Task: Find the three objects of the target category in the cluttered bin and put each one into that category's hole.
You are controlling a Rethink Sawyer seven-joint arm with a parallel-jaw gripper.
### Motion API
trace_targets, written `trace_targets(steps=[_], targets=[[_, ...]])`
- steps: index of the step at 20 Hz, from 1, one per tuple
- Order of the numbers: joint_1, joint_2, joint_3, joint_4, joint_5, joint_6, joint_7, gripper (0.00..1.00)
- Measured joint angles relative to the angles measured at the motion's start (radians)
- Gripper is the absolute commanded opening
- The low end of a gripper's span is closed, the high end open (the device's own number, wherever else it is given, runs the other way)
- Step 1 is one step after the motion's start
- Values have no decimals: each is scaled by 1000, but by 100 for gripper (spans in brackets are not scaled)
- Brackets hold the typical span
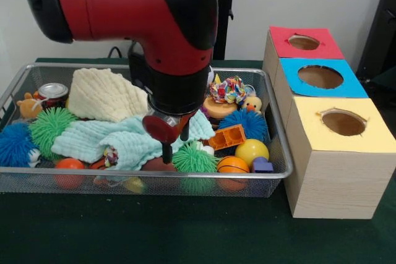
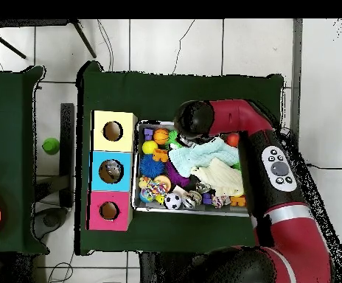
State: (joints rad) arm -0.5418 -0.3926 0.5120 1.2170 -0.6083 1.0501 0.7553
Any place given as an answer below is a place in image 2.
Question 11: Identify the mint green waffle cloth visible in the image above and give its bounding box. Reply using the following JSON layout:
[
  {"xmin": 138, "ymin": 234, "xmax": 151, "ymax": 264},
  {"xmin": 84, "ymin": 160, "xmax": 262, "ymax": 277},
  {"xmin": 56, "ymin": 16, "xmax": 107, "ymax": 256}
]
[{"xmin": 168, "ymin": 136, "xmax": 240, "ymax": 178}]

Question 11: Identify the cream waffle cloth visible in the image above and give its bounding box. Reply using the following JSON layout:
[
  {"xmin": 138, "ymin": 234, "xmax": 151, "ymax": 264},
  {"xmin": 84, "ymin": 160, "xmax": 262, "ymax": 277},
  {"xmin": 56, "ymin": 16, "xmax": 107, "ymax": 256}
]
[{"xmin": 190, "ymin": 156, "xmax": 245, "ymax": 198}]

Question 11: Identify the clear plastic water bottle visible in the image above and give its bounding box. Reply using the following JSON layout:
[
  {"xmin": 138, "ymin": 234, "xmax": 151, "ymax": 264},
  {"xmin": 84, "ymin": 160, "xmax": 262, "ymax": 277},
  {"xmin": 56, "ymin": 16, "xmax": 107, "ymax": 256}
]
[{"xmin": 103, "ymin": 159, "xmax": 124, "ymax": 181}]

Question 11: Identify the shallow mesh bin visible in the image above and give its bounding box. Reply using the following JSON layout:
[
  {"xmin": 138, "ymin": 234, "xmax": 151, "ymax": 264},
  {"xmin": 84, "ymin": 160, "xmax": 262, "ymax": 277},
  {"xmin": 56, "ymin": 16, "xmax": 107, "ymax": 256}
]
[{"xmin": 130, "ymin": 119, "xmax": 251, "ymax": 217}]

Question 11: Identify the wooden box with three holes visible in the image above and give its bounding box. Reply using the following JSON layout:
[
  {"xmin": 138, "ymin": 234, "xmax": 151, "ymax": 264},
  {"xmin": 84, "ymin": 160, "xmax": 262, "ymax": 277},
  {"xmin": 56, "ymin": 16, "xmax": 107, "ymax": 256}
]
[{"xmin": 86, "ymin": 110, "xmax": 139, "ymax": 231}]

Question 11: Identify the orange building brick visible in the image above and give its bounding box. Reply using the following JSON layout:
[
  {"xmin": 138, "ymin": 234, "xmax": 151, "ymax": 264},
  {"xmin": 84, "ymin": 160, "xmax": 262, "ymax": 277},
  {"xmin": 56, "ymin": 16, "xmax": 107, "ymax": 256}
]
[{"xmin": 153, "ymin": 148, "xmax": 170, "ymax": 163}]

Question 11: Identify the purple spiky ball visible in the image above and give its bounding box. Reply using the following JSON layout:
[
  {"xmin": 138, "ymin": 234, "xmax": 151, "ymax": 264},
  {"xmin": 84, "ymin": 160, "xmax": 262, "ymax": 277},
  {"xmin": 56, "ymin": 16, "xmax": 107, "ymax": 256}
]
[{"xmin": 164, "ymin": 160, "xmax": 191, "ymax": 189}]

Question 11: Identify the blue spiky ball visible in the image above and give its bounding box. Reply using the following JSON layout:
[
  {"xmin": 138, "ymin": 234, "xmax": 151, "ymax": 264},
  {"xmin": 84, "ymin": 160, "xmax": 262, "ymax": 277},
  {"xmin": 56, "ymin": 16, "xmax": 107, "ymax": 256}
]
[{"xmin": 139, "ymin": 153, "xmax": 166, "ymax": 179}]

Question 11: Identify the small orange basketball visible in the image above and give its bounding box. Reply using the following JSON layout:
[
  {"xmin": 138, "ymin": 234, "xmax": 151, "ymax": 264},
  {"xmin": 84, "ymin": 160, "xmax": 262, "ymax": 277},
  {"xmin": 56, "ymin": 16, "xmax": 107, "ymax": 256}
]
[{"xmin": 153, "ymin": 128, "xmax": 170, "ymax": 145}]

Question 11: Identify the yellow ball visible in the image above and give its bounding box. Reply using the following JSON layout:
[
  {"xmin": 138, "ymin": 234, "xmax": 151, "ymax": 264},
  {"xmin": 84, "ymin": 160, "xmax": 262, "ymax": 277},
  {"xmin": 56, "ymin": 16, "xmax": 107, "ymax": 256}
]
[{"xmin": 142, "ymin": 140, "xmax": 159, "ymax": 156}]

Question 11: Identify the small soccer ball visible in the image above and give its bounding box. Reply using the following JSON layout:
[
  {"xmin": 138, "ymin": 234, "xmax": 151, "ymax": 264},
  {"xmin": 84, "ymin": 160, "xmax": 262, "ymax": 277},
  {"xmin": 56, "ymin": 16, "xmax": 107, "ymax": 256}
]
[{"xmin": 163, "ymin": 192, "xmax": 183, "ymax": 211}]

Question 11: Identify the red ball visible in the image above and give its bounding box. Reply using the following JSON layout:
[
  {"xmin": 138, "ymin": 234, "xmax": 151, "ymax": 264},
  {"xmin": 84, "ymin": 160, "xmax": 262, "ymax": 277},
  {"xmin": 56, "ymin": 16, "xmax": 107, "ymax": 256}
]
[{"xmin": 225, "ymin": 132, "xmax": 240, "ymax": 147}]

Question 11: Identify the dark green table cloth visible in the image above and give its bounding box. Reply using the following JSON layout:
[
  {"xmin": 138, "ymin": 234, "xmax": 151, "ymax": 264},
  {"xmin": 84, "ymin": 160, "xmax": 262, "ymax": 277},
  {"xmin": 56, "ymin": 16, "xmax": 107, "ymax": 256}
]
[{"xmin": 74, "ymin": 60, "xmax": 285, "ymax": 256}]

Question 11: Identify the black upright panel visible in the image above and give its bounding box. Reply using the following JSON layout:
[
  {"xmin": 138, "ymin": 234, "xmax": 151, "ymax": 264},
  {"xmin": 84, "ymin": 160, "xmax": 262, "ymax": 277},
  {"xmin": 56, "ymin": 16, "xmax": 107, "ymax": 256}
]
[{"xmin": 59, "ymin": 102, "xmax": 75, "ymax": 209}]

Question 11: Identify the grey stand base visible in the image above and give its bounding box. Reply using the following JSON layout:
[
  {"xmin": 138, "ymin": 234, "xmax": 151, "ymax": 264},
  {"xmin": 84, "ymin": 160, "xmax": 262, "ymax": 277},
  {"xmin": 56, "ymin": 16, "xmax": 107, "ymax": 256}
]
[{"xmin": 32, "ymin": 206, "xmax": 69, "ymax": 240}]

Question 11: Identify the green cloth side table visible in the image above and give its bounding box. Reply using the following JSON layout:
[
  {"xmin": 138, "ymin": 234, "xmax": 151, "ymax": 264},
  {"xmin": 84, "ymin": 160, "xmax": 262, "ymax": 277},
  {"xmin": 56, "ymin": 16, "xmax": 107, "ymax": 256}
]
[{"xmin": 0, "ymin": 65, "xmax": 50, "ymax": 256}]

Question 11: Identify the colourful rope knot toy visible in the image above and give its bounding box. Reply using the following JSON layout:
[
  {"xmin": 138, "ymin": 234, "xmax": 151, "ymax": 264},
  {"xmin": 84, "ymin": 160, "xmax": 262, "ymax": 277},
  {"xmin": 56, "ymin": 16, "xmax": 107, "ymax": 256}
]
[{"xmin": 144, "ymin": 178, "xmax": 169, "ymax": 196}]

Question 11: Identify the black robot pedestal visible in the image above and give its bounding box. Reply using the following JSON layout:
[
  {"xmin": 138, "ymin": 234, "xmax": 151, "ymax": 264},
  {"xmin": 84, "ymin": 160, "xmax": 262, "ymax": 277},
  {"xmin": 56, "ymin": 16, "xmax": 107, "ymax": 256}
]
[{"xmin": 138, "ymin": 251, "xmax": 213, "ymax": 283}]

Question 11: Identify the black metal frame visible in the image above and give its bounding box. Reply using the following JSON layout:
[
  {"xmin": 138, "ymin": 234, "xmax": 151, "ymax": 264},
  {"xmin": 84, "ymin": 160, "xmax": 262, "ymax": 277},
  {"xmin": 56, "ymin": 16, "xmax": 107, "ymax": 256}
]
[{"xmin": 0, "ymin": 18, "xmax": 97, "ymax": 60}]

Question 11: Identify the black floor cable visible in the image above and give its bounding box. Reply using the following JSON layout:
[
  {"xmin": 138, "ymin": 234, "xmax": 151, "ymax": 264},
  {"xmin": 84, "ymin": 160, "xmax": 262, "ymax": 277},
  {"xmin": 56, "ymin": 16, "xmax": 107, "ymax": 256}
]
[{"xmin": 306, "ymin": 163, "xmax": 342, "ymax": 171}]

